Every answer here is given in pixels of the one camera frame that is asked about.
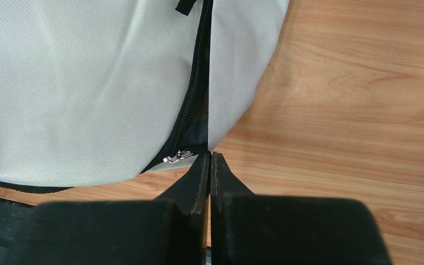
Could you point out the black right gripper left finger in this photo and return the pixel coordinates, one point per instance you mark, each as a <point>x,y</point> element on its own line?
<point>170,229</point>

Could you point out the beige canvas backpack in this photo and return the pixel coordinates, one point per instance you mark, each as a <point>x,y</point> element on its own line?
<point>98,92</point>

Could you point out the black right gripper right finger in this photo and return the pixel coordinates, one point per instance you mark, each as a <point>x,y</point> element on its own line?
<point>247,228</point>

